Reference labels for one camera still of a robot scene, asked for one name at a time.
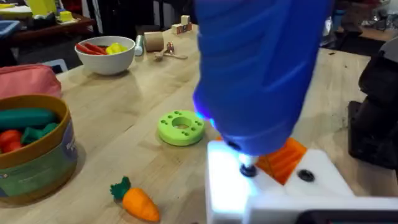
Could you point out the white orange left gripper left finger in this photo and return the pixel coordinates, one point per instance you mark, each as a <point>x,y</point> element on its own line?
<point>224,186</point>

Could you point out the white orange left gripper right finger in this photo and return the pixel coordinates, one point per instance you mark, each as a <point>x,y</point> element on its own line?
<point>323,180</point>

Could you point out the blue electric screwdriver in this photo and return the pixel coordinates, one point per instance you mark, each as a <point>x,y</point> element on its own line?
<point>258,77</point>

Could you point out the black screw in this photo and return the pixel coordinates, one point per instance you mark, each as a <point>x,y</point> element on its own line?
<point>248,171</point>

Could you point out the yellow toy vegetable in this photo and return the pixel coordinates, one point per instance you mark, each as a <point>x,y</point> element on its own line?
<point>115,48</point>

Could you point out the green disc with holes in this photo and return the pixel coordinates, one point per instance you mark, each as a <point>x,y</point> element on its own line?
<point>169,132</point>

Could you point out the orange toy carrot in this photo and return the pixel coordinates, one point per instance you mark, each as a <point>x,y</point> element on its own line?
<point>140,205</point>

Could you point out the wooden spoon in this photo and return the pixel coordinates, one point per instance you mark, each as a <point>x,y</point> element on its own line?
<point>174,56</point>

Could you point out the copper spoon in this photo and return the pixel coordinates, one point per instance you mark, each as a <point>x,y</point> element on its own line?
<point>169,47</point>

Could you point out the cardboard tape roll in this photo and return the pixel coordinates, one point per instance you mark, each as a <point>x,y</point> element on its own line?
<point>154,41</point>

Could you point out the white cylinder bottle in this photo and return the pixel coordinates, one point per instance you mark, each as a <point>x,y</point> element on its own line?
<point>139,45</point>

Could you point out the heap of wooden toy blocks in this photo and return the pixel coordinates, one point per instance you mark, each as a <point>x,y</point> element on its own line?
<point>183,26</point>

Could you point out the white bowl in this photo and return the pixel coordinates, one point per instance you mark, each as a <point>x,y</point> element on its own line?
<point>105,63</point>

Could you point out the round tub with toys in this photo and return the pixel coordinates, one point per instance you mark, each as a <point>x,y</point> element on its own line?
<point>37,168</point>

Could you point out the red toy pepper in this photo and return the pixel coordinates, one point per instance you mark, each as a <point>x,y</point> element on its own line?
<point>91,49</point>

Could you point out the pink soft zip bag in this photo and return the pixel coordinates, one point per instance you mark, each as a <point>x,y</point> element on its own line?
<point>28,81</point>

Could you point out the dark wooden side table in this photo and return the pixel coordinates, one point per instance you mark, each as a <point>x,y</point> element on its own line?
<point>49,29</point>

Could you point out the yellow box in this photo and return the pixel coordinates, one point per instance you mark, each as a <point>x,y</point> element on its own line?
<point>42,7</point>

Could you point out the blue bin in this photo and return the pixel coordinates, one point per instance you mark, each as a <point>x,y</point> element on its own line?
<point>7,28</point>

